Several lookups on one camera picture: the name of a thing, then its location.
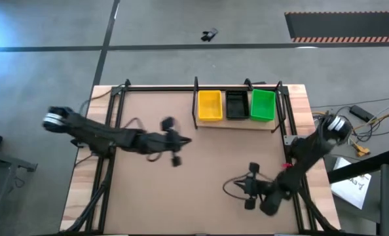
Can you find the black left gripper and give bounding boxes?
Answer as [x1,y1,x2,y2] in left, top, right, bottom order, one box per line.
[138,117,193,167]

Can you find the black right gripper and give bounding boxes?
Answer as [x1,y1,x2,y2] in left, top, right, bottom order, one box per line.
[233,162,274,210]

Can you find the black slotted plastic basket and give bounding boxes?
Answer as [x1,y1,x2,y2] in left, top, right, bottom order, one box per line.
[225,90,250,121]

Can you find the green slotted plastic basket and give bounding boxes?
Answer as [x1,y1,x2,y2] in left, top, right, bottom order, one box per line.
[249,88,276,123]

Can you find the yellow plastic basket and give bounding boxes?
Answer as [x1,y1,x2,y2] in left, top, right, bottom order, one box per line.
[197,90,224,122]

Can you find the tan table mat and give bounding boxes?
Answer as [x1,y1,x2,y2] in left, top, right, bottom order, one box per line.
[103,90,301,235]

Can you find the small black floor object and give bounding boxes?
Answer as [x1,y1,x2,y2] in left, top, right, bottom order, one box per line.
[200,28,219,43]

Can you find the white paper sheet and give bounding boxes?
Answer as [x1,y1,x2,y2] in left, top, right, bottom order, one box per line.
[330,157,372,210]

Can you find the black diagonal beam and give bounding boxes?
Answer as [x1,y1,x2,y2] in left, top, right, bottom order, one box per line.
[327,140,389,184]

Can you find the black power brick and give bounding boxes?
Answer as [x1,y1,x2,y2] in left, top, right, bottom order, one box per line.
[349,104,375,124]

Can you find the grey metal stand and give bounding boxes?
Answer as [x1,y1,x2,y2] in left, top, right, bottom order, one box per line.
[0,147,38,236]

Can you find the black hazard striped floor mat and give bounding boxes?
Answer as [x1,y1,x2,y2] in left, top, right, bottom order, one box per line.
[284,11,389,43]

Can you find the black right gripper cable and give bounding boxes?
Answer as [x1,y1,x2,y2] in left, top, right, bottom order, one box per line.
[223,175,248,200]

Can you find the black aluminium rig frame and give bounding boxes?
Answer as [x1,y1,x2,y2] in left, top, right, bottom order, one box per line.
[62,77,341,235]

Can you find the silver metal bracket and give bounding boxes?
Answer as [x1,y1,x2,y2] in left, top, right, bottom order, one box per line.
[283,134,300,147]

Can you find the yellow cable plug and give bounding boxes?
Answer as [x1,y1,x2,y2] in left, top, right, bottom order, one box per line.
[354,146,371,157]

